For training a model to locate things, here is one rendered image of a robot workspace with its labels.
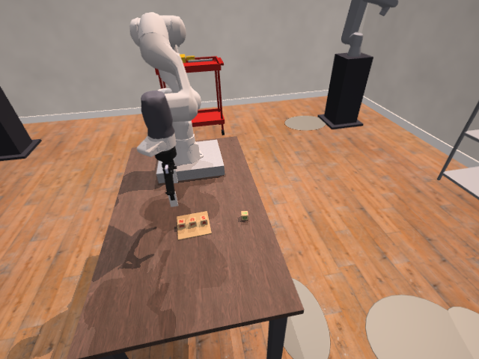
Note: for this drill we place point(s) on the peach flat mat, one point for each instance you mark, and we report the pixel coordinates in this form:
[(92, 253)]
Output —
[(190, 232)]

